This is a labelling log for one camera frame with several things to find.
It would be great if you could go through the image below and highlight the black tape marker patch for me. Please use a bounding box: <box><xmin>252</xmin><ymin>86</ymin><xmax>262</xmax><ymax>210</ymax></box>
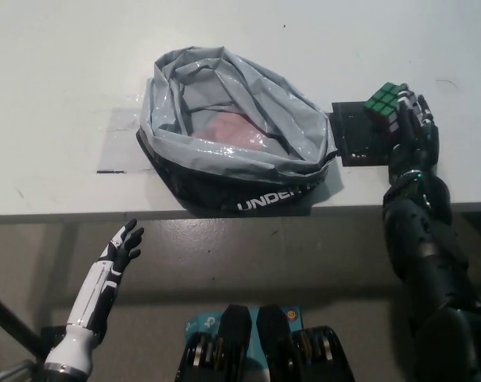
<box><xmin>330</xmin><ymin>101</ymin><xmax>392</xmax><ymax>167</ymax></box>

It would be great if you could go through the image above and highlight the rubik's cube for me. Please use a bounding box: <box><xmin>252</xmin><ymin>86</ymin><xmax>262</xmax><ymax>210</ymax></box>
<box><xmin>363</xmin><ymin>81</ymin><xmax>402</xmax><ymax>134</ymax></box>

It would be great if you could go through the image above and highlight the pink red object in film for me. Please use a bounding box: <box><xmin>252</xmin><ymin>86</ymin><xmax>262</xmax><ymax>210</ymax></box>
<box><xmin>194</xmin><ymin>115</ymin><xmax>269</xmax><ymax>148</ymax></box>

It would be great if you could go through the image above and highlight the black diagonal stand bar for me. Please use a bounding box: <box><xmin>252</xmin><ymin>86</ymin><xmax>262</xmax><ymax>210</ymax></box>
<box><xmin>0</xmin><ymin>284</ymin><xmax>46</xmax><ymax>359</ymax></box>

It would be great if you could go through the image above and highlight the clear plastic tape sheet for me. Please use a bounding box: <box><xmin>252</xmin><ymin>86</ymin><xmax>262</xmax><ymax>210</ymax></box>
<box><xmin>95</xmin><ymin>95</ymin><xmax>161</xmax><ymax>174</ymax></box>

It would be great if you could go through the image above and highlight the grey and black plastic bag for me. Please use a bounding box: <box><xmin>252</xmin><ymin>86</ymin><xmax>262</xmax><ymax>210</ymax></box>
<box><xmin>135</xmin><ymin>46</ymin><xmax>339</xmax><ymax>218</ymax></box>

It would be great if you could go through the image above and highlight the silver metal tube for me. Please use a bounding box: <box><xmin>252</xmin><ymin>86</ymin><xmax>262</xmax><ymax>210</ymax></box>
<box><xmin>0</xmin><ymin>357</ymin><xmax>38</xmax><ymax>382</ymax></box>

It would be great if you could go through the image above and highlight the teal tp-link box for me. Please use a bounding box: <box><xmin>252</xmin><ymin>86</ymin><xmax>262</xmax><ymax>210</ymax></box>
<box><xmin>185</xmin><ymin>306</ymin><xmax>305</xmax><ymax>382</ymax></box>

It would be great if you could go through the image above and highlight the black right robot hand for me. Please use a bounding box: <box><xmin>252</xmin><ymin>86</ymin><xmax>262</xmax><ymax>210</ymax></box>
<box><xmin>386</xmin><ymin>82</ymin><xmax>441</xmax><ymax>186</ymax></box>

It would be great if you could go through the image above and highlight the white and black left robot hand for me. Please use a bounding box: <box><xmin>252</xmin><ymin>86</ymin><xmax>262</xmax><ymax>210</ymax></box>
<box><xmin>66</xmin><ymin>217</ymin><xmax>145</xmax><ymax>334</ymax></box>

